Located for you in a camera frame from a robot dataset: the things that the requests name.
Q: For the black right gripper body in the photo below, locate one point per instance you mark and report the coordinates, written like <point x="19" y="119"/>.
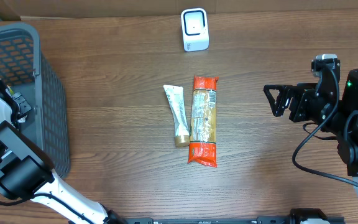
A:
<point x="317" y="107"/>

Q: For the white barcode scanner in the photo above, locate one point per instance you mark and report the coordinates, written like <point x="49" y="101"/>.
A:
<point x="195" y="32"/>

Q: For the grey plastic mesh basket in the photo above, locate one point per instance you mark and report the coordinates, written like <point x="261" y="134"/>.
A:
<point x="25" y="70"/>

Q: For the orange spaghetti packet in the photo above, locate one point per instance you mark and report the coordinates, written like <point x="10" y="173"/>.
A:
<point x="203" y="126"/>

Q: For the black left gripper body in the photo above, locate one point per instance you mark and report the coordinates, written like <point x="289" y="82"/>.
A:
<point x="26" y="108"/>

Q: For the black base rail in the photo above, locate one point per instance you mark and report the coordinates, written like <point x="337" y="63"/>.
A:
<point x="295" y="216"/>

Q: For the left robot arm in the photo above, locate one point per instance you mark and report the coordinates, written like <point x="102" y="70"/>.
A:
<point x="28" y="174"/>

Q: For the white cream tube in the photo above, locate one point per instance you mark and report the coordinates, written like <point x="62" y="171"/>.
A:
<point x="175" y="97"/>

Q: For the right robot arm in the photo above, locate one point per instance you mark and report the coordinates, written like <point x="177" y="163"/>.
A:
<point x="342" y="124"/>

